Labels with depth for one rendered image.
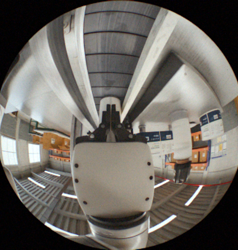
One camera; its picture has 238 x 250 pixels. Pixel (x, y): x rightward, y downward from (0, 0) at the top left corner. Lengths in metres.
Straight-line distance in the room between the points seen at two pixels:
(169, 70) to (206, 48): 0.16
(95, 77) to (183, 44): 0.20
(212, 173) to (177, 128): 4.69
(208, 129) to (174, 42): 0.44
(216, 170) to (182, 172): 4.56
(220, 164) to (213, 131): 4.29
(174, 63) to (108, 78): 0.13
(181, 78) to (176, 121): 0.19
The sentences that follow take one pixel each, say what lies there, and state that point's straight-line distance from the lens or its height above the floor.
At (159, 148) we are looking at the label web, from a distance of 0.50.
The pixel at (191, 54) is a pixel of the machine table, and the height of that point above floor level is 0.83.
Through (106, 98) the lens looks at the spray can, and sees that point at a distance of 0.19.
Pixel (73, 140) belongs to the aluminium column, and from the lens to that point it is 0.36.
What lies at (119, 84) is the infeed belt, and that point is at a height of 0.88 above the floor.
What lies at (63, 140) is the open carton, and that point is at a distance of 2.69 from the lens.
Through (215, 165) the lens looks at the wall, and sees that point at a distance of 4.77.
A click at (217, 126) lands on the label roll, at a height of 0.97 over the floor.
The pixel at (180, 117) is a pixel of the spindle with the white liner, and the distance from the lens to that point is 0.33.
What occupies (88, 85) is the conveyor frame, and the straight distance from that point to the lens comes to 0.17.
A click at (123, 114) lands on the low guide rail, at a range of 0.21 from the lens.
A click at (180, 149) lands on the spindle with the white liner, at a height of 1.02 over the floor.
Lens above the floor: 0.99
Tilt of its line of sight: 15 degrees down
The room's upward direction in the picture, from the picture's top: 178 degrees clockwise
